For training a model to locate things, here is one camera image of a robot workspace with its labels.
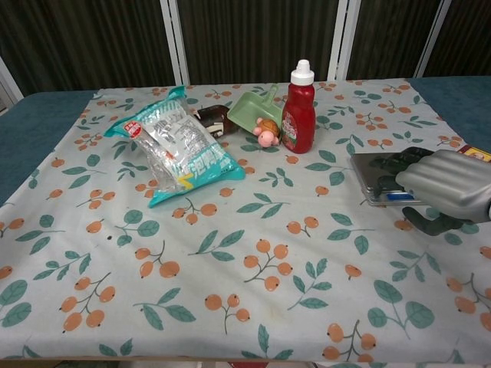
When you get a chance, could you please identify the small yellow red box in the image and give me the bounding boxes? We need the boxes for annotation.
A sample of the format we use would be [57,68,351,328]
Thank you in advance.
[456,144,491,163]

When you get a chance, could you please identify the green plastic dustpan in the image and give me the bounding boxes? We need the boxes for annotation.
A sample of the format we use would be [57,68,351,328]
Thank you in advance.
[226,83,285,133]

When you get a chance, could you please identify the dark slatted screen panel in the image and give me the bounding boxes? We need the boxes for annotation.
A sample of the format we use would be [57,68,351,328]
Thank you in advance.
[416,0,491,77]
[0,0,189,97]
[170,0,358,85]
[329,0,452,81]

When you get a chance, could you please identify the red ketchup bottle white cap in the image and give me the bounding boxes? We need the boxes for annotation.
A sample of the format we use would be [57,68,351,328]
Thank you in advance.
[282,59,316,155]

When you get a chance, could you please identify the pink turtle toy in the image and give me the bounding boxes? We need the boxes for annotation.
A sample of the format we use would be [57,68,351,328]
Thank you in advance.
[251,118,280,148]

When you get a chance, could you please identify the silver digital kitchen scale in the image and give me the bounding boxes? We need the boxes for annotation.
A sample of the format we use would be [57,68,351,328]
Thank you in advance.
[348,152,438,209]

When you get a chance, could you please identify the brown packaged snack cake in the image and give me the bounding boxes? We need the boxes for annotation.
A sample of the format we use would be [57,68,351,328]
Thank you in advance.
[196,104,241,138]

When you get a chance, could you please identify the teal silver snack bag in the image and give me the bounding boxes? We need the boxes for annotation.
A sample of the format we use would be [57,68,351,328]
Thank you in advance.
[104,84,246,209]

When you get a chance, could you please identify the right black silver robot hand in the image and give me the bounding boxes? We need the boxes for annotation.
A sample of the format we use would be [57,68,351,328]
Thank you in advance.
[370,147,491,235]

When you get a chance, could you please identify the floral orange green tablecloth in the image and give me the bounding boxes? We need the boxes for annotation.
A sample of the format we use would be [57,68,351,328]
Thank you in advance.
[0,78,491,365]

